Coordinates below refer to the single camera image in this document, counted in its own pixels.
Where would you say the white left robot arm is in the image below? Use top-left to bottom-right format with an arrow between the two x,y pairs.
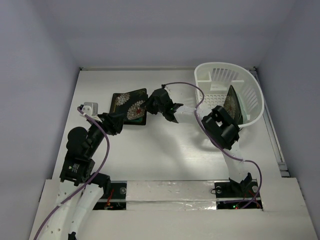
39,111 -> 124,240

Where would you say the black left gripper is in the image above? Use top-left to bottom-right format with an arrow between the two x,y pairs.
86,111 -> 125,156

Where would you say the green glazed square plate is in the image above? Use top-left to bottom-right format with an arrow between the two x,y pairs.
109,89 -> 147,116

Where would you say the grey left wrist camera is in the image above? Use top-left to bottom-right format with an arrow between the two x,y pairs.
80,102 -> 99,118

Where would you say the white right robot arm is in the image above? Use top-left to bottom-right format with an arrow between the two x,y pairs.
141,88 -> 252,198

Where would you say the white plastic dish rack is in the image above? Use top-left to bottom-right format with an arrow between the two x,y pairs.
194,62 -> 265,128

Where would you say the black floral square plate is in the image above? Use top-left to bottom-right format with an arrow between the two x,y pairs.
124,95 -> 148,126

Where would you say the silver foil tape strip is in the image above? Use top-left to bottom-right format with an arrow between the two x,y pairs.
125,180 -> 217,211

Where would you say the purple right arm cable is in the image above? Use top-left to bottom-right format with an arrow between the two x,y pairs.
161,82 -> 263,209

